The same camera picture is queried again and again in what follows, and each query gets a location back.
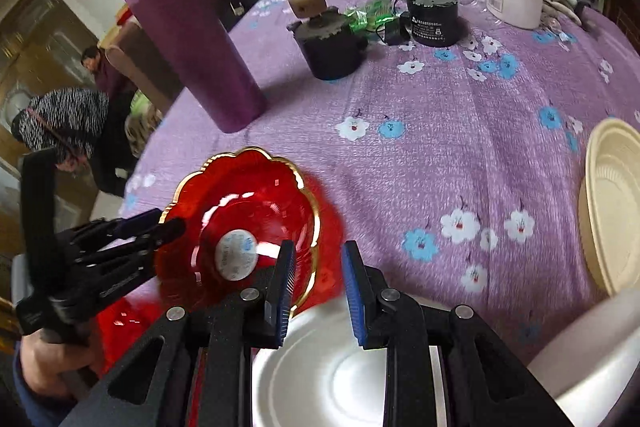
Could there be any purple floral tablecloth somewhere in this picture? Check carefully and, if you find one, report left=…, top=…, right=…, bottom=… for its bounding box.
left=117, top=0, right=640, bottom=408

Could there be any green packet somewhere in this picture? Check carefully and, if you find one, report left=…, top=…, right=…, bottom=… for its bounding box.
left=345, top=0, right=401, bottom=42

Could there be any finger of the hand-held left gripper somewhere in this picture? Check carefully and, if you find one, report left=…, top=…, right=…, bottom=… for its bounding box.
left=67, top=208, right=167, bottom=254
left=75, top=217, right=188, bottom=305

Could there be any black motor with wooden wheel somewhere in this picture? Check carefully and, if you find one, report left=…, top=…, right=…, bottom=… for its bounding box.
left=286, top=0, right=369, bottom=82

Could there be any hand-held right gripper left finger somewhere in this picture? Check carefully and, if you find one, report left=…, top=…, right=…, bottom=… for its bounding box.
left=60, top=239, right=296, bottom=427

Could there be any beige plastic bowl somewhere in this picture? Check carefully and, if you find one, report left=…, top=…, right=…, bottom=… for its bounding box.
left=578, top=118, right=640, bottom=299

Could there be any small black box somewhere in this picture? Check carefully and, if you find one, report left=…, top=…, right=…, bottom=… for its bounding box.
left=384, top=14, right=412, bottom=45

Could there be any person's left forearm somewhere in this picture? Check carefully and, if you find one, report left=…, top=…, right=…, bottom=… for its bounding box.
left=12, top=347, right=81, bottom=427

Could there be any purple thermos bottle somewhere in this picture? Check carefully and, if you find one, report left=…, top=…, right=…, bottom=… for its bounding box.
left=112, top=0, right=268, bottom=134

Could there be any black labelled motor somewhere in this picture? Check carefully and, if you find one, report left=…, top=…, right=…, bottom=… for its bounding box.
left=395, top=0, right=476, bottom=48

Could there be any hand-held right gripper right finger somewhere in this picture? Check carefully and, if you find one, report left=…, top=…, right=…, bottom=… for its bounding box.
left=341, top=239, right=576, bottom=427

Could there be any white foam bowl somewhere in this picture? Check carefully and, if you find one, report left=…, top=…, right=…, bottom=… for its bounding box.
left=250, top=306, right=447, bottom=427
left=527, top=291, right=640, bottom=419

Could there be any person's left hand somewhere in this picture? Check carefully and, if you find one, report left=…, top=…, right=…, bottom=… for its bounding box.
left=16, top=331, right=97, bottom=402

